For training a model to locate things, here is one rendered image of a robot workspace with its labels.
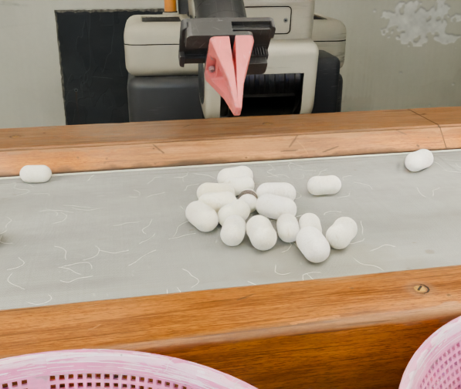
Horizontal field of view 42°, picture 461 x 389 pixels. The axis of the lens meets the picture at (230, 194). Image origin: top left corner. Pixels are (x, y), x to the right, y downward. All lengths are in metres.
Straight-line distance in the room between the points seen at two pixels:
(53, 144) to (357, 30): 2.18
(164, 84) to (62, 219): 0.93
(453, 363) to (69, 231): 0.33
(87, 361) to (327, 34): 1.25
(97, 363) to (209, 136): 0.41
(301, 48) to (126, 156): 0.59
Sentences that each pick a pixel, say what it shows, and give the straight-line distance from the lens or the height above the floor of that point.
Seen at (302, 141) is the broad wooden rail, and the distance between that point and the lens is 0.71.
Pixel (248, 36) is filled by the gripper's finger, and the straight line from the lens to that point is 0.64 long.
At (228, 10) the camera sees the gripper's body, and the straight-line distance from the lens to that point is 0.67.
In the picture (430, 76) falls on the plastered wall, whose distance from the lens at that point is 2.93.
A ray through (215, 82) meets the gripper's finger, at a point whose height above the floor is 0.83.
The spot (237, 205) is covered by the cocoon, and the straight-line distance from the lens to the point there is 0.52.
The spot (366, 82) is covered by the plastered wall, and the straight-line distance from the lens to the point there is 2.81.
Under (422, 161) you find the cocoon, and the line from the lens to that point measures 0.67.
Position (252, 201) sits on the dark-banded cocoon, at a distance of 0.54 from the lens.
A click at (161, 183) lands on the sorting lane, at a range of 0.62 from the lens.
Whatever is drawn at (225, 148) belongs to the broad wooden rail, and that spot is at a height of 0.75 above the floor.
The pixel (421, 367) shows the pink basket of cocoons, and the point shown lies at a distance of 0.33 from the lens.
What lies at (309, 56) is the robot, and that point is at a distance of 1.18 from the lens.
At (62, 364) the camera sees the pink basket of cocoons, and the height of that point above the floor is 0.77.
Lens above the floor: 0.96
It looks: 22 degrees down
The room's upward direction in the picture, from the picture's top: straight up
